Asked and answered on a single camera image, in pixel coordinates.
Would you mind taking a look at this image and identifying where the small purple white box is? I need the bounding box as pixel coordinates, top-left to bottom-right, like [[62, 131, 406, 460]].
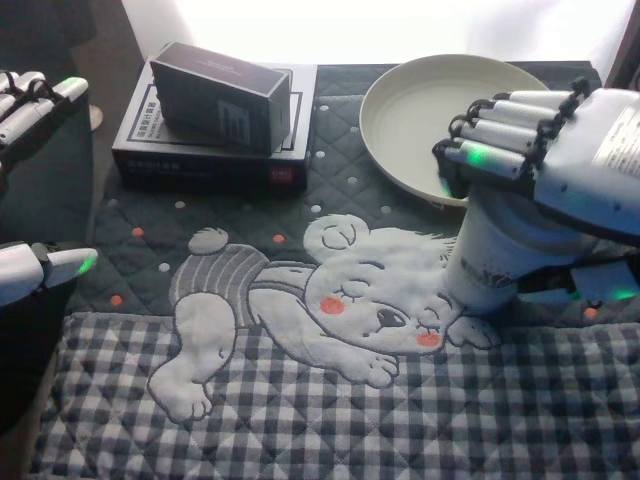
[[149, 41, 293, 154]]

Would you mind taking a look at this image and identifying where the cream round plate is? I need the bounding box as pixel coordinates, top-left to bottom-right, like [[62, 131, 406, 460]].
[[358, 53, 554, 207]]

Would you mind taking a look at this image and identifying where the grey quilt with bear print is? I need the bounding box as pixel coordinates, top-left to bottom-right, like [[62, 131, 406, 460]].
[[29, 62, 640, 480]]

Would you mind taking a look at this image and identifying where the calculator box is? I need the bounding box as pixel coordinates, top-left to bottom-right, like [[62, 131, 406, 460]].
[[110, 57, 320, 195]]

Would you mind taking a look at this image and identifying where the bright white panel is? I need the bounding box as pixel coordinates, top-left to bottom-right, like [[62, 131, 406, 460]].
[[121, 0, 632, 67]]

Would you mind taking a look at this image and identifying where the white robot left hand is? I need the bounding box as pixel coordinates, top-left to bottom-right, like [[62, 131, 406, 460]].
[[0, 69, 100, 436]]

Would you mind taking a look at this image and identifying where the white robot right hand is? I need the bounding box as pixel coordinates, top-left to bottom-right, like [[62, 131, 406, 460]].
[[432, 75, 640, 307]]

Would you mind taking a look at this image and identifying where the white paper coffee cup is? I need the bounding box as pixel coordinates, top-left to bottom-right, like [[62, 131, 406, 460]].
[[444, 182, 592, 316]]

